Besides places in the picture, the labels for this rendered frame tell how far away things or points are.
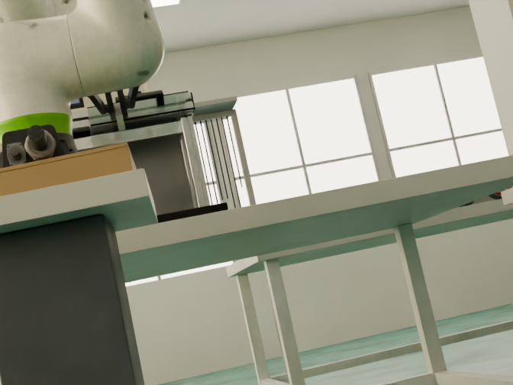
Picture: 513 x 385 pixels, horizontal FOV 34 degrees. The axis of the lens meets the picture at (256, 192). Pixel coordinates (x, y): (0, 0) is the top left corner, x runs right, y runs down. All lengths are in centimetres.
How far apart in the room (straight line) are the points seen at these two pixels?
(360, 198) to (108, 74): 76
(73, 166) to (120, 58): 22
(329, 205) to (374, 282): 701
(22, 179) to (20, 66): 21
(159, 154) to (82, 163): 118
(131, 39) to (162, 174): 106
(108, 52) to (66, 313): 39
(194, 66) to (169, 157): 659
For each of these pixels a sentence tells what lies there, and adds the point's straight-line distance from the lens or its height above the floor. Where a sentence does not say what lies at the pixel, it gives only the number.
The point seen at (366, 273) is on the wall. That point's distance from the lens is 882.
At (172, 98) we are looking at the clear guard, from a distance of 199.
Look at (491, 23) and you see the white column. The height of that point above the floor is 205.
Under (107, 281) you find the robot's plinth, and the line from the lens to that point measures 121.
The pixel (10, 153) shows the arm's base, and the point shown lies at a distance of 123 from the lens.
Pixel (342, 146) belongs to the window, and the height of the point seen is 199.
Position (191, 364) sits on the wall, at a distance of 846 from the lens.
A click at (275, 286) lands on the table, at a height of 59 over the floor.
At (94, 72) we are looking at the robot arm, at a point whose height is 93.
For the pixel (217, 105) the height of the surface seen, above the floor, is 190.
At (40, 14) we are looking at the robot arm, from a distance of 156.
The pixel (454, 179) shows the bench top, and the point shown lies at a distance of 195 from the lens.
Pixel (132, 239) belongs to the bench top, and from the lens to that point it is 178.
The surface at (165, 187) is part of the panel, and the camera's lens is 232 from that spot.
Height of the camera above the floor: 53
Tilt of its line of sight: 8 degrees up
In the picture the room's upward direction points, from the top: 12 degrees counter-clockwise
